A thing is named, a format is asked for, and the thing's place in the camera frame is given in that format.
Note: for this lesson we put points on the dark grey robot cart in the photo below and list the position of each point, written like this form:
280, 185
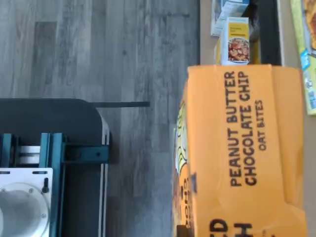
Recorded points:
49, 116

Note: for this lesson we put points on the thin black floor strip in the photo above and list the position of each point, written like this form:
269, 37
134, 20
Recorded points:
123, 104

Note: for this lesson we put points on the white cereal box yellow label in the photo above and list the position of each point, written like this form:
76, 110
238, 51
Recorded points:
237, 42

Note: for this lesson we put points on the orange Bobo's peanut butter box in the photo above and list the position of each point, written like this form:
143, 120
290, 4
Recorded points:
234, 148

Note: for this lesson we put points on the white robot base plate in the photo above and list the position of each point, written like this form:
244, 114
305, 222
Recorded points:
24, 176

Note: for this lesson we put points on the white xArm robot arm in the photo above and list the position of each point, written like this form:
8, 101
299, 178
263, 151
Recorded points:
19, 209

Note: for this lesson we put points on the green Bobo's apple pie box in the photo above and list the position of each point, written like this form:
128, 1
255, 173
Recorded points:
308, 37

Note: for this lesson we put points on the brown upper shelf board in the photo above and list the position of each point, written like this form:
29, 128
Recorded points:
284, 37

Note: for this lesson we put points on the teal metal mount frame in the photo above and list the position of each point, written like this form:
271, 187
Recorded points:
84, 154

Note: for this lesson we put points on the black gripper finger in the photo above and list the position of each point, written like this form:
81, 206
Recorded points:
185, 231

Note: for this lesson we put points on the blue white carton box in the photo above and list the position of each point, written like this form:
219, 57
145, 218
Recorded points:
222, 14

